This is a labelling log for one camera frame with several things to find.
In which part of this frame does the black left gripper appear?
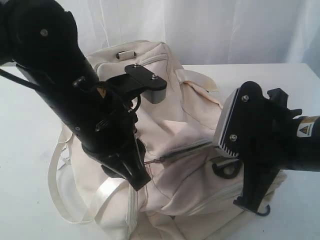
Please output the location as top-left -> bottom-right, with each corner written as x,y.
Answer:
81,107 -> 151,192

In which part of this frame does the white paper tag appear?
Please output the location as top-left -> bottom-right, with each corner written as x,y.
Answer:
58,143 -> 71,168

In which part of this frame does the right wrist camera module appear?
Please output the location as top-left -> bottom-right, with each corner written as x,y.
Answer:
212,81 -> 264,158

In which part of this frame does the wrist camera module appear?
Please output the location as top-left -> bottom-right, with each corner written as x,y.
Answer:
105,64 -> 167,104
212,81 -> 264,158

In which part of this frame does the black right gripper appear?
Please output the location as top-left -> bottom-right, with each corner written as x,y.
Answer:
234,88 -> 303,213

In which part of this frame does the white backdrop curtain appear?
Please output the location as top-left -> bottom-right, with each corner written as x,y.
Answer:
64,0 -> 320,69

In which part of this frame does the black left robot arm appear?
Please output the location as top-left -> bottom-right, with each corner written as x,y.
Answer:
0,0 -> 167,191

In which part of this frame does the cream fabric duffel bag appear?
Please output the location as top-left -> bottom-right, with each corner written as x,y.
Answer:
48,41 -> 286,240

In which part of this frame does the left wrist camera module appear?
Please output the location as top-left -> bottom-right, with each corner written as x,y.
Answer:
105,64 -> 167,104

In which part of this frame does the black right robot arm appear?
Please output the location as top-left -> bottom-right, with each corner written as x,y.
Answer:
233,86 -> 320,213

